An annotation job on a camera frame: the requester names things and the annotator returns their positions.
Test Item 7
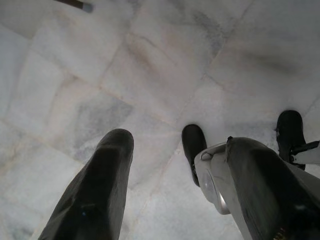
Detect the black robot right foot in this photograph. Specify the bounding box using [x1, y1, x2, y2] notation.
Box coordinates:
[275, 110, 307, 171]

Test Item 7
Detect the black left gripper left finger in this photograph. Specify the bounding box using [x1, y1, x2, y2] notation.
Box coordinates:
[37, 128, 135, 240]

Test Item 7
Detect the silver robot leg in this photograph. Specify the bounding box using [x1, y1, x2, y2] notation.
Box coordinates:
[193, 142, 261, 240]
[289, 140, 320, 166]

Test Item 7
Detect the black robot foot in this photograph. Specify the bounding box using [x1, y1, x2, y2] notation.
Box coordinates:
[181, 124, 208, 187]
[275, 110, 307, 171]

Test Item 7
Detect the dark wooden furniture leg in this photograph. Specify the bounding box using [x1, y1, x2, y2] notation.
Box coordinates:
[53, 0, 94, 13]

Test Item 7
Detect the silver robot right leg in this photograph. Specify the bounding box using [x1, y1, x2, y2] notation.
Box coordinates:
[289, 140, 320, 166]

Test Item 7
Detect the silver robot left leg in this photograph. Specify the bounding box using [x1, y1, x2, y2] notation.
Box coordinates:
[193, 142, 261, 240]

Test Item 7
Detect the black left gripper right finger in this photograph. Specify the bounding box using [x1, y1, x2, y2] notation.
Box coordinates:
[225, 136, 320, 240]

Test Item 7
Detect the black robot left foot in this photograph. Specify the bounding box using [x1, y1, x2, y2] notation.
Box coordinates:
[181, 124, 208, 187]

